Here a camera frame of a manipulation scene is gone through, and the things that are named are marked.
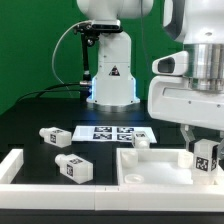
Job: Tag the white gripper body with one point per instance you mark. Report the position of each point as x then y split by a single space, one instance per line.
171 99

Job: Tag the white square tabletop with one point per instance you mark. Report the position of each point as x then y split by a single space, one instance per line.
160 167

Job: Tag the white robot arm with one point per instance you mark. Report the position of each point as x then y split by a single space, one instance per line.
197 24

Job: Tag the white marker sheet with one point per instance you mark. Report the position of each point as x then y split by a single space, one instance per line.
109 133

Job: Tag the white U-shaped fence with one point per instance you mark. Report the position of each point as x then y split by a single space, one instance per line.
205 198

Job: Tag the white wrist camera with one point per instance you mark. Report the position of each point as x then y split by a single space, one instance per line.
172 65

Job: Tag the black camera on stand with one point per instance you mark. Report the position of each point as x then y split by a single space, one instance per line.
90 32

